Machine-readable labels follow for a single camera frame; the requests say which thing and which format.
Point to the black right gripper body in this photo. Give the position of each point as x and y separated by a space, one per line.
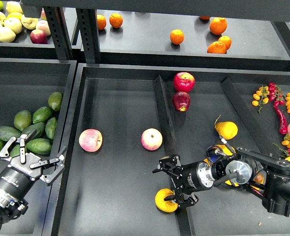
191 178

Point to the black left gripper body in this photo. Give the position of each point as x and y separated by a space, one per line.
17 179

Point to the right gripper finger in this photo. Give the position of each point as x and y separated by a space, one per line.
171 165
180 200

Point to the yellow pear with brown spot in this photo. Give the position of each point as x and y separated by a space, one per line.
161 204

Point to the dark green avocado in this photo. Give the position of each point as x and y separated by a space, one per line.
39 146

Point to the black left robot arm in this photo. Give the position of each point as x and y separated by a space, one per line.
14 210

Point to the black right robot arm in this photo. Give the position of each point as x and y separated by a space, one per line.
264 176

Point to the yellow pear under arm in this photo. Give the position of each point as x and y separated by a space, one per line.
228 182

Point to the green avocado bottom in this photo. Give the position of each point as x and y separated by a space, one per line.
15 151

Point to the dark avocado far left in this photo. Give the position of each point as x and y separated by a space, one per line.
7 132

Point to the dark avocado centre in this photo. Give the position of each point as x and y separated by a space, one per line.
38 127

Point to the yellow pear left of pile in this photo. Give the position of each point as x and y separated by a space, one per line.
223 148

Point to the yellow pear of pile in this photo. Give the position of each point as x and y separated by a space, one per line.
223 148
258 178

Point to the green avocado round left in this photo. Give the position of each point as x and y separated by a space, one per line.
22 120

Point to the green avocado right upright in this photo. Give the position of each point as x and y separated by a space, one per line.
50 128

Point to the green avocado upper middle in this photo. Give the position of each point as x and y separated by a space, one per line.
42 114

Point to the yellow pear with stem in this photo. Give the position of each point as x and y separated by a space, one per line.
227 129

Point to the yellow pear right of pile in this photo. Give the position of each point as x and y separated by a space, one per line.
258 178

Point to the green avocado top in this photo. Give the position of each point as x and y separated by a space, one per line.
55 101

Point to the pink apple centre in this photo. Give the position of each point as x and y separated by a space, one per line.
151 139

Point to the pink apple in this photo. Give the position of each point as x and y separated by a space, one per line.
90 140
151 139

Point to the pink apple left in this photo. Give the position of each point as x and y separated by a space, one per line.
90 140

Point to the black centre divided tray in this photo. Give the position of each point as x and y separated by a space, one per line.
111 192

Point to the dark red apple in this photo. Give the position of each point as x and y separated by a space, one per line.
181 101

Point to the black left tray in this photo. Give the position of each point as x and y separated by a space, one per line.
26 84

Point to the bright red apple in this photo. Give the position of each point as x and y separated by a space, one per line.
184 82

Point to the red chili pepper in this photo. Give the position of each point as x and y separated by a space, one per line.
283 125

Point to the orange cherry tomato vine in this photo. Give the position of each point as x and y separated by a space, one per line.
261 97

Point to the red cherry tomato vine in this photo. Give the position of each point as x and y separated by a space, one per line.
275 95

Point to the yellow apple front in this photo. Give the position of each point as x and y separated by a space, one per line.
7 35

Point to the red apple on shelf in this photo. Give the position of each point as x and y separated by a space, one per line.
38 36

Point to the orange front right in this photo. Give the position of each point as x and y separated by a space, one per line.
217 47

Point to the yellow apple middle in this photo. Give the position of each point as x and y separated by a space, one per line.
14 24

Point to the yellow apple with stem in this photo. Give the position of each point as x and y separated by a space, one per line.
29 23

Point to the pale peach apple shelf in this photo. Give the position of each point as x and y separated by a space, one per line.
43 25

